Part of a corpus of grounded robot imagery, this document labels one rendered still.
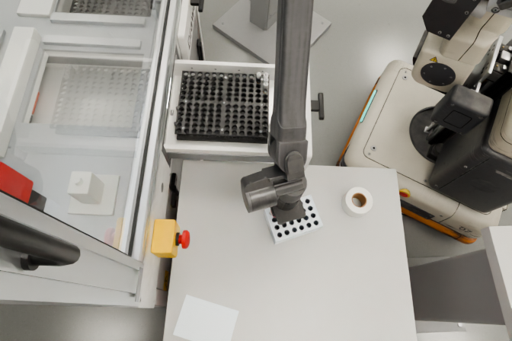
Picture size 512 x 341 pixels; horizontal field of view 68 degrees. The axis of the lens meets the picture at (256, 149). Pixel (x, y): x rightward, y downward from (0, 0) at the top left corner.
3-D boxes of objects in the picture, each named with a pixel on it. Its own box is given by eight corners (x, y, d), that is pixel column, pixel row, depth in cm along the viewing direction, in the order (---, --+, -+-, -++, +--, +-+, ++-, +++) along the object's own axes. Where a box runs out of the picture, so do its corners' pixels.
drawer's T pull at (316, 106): (322, 94, 96) (323, 91, 95) (323, 121, 93) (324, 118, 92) (308, 94, 96) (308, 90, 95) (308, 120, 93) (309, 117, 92)
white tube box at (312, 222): (308, 198, 100) (311, 194, 96) (320, 229, 97) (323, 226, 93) (263, 212, 98) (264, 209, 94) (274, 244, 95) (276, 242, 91)
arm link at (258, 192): (303, 151, 70) (286, 136, 77) (243, 167, 68) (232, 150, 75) (309, 206, 75) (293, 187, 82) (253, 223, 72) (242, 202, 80)
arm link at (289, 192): (312, 189, 74) (302, 164, 76) (279, 199, 72) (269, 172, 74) (305, 200, 80) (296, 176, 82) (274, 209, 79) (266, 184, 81)
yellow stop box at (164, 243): (183, 226, 88) (178, 218, 81) (180, 258, 85) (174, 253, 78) (161, 224, 87) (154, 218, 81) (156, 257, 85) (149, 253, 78)
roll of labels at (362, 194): (360, 222, 98) (364, 219, 94) (336, 206, 99) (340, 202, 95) (372, 201, 100) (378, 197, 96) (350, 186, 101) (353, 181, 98)
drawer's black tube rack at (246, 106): (267, 87, 103) (269, 74, 97) (266, 148, 97) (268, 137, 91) (185, 84, 103) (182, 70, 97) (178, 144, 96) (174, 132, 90)
